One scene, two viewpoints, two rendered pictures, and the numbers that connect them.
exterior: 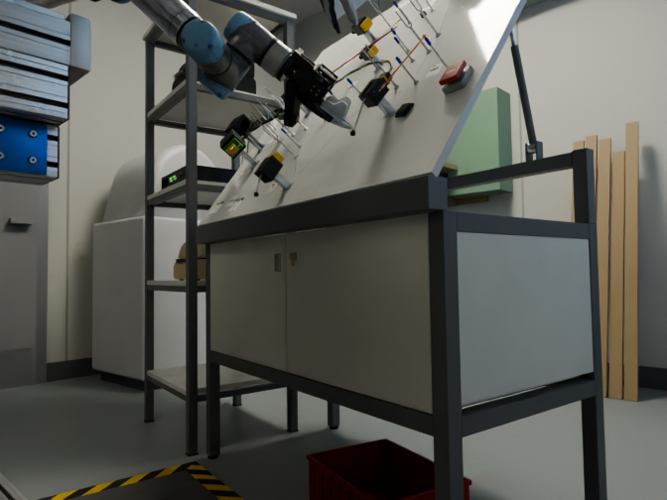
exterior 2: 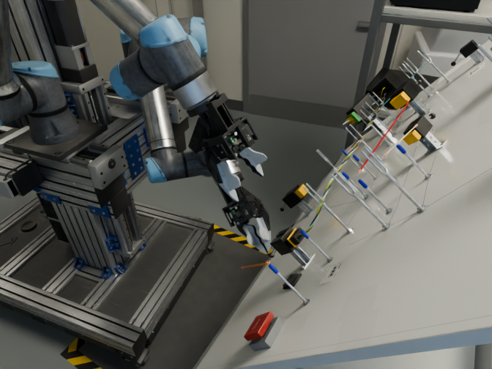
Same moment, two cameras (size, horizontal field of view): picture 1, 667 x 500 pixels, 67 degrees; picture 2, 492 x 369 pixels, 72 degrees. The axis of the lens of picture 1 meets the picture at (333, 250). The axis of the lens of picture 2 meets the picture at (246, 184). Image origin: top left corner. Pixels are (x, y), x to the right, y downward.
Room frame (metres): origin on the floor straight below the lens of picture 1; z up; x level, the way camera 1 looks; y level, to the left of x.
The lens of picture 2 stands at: (0.92, -0.57, 1.70)
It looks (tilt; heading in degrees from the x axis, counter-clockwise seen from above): 37 degrees down; 67
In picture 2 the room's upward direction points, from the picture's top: straight up
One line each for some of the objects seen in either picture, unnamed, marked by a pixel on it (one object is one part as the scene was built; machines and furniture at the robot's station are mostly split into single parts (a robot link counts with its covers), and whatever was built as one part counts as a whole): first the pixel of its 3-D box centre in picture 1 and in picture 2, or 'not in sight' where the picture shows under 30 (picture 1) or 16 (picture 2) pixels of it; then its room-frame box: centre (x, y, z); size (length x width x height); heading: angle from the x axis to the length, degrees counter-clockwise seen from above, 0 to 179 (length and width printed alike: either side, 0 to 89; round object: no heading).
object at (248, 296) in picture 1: (244, 299); not in sight; (1.66, 0.29, 0.60); 0.55 x 0.02 x 0.39; 36
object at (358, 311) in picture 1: (346, 307); not in sight; (1.22, -0.03, 0.60); 0.55 x 0.03 x 0.39; 36
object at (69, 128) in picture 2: not in sight; (52, 119); (0.73, 0.59, 1.21); 0.15 x 0.15 x 0.10
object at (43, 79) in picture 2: not in sight; (36, 85); (0.73, 0.58, 1.33); 0.13 x 0.12 x 0.14; 42
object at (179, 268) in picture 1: (215, 257); not in sight; (2.18, 0.51, 0.76); 0.30 x 0.21 x 0.20; 130
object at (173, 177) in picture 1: (209, 183); (407, 90); (2.21, 0.55, 1.09); 0.35 x 0.33 x 0.07; 36
